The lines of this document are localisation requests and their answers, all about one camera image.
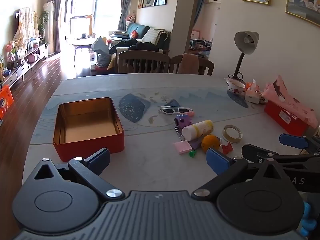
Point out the silver nail clipper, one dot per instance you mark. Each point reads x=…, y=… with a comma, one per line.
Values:
x=179, y=134

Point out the teal sofa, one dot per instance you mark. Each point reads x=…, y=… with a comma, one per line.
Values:
x=140, y=28

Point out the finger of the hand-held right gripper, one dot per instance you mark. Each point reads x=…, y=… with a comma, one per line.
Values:
x=260, y=152
x=293, y=140

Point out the green pushpin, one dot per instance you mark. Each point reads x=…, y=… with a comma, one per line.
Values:
x=192, y=154

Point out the wooden television cabinet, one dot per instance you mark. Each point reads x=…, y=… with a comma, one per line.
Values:
x=17, y=70

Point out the white printed bowl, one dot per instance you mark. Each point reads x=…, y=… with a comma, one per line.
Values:
x=235, y=88

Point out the printed bedding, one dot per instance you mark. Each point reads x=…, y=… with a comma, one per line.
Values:
x=200, y=46

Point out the orange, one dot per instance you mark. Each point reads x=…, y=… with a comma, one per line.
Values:
x=210, y=142

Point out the white knitted blanket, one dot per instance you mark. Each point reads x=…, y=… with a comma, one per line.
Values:
x=151, y=36

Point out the round coffee table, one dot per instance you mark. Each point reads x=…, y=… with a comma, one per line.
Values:
x=82, y=44

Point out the dark blue round coaster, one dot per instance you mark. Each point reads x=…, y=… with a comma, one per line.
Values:
x=238, y=101

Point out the white sunglasses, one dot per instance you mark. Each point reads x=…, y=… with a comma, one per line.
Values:
x=175, y=110

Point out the orange gift box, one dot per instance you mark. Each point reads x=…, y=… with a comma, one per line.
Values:
x=5, y=102

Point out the pink towel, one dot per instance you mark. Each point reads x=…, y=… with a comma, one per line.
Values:
x=187, y=63

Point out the grey curtain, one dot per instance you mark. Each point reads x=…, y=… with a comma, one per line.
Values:
x=58, y=17
x=124, y=5

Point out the light blue bag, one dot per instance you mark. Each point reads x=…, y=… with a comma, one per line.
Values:
x=100, y=47

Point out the green potted plant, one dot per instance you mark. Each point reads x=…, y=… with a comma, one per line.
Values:
x=43, y=20

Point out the potted orange pink flowers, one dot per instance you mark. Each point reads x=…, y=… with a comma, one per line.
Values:
x=11, y=48

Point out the white floor air conditioner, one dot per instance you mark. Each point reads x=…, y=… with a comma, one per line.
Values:
x=50, y=30

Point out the person's right hand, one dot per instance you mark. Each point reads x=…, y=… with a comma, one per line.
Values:
x=308, y=221

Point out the white wall air conditioner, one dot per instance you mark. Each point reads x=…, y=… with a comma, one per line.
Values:
x=213, y=0

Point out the purple plastic toy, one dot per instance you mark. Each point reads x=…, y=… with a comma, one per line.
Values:
x=182, y=120

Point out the red cushion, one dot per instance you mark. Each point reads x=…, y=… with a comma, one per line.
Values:
x=134, y=34

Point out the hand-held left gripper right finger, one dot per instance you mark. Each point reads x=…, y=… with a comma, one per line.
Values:
x=217, y=161

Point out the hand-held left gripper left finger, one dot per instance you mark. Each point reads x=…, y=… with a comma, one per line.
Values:
x=100, y=158

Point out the white tissue pack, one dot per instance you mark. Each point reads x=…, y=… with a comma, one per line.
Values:
x=252, y=96

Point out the white yellow lotion bottle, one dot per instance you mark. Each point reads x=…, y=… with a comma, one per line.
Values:
x=197, y=130

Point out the pink doll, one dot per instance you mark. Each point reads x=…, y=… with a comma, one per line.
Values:
x=130, y=18

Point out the black jacket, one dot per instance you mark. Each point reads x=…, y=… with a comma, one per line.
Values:
x=145, y=46

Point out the pink printed cloth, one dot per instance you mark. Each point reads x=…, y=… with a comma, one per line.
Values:
x=292, y=100

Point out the grey desk lamp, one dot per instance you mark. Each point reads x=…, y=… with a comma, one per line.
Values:
x=246, y=41

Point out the patterned cloth over television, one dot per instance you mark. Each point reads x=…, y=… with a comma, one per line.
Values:
x=25, y=22

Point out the pink rectangular block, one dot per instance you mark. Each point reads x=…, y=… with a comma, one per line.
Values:
x=182, y=147

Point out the red paper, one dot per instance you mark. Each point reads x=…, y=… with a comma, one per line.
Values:
x=227, y=148

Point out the wooden slatted dining chair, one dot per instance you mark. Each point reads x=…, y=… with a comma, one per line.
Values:
x=142, y=55

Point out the red metal tin box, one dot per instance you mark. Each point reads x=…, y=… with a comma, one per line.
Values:
x=87, y=120

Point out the red cardboard box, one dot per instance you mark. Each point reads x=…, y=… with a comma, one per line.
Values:
x=282, y=117

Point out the pink bag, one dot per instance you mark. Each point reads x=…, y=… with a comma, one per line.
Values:
x=32, y=58

